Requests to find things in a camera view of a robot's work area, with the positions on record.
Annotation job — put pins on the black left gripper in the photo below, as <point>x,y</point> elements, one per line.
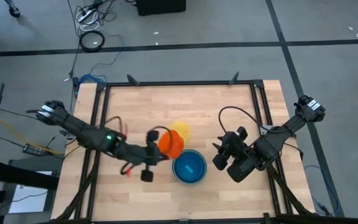
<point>141,154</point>

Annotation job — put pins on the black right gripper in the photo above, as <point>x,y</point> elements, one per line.
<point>236,144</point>

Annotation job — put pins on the orange plastic bowl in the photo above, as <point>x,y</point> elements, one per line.
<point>171,145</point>

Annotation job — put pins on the large green plastic bowl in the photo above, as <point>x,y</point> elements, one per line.
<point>173,169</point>

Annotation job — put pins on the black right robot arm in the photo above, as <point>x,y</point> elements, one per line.
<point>278,134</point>

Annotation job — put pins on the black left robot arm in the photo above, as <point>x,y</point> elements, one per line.
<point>85,134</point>

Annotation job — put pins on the yellow plastic bowl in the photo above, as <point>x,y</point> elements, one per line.
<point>182,128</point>

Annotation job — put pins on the black power adapter green light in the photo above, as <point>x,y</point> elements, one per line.
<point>76,85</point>

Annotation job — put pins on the small black electronics box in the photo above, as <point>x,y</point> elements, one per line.
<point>33,150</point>

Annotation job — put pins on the black side table beam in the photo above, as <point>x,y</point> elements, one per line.
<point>17,175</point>

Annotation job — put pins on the black box on floor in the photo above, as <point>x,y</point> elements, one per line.
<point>160,7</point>

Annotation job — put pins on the white power strip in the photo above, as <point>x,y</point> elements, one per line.
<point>85,15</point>

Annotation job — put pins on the black chair caster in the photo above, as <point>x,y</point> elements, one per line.
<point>14,12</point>

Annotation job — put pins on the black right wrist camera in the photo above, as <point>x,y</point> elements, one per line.
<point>220,162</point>

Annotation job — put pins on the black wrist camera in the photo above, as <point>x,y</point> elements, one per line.
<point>220,162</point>
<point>147,176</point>

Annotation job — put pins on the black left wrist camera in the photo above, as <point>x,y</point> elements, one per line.
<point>147,176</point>

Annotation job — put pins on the silver metal bracket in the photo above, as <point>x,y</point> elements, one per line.
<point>263,130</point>

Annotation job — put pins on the black aluminium table frame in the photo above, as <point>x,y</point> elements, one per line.
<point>179,83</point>

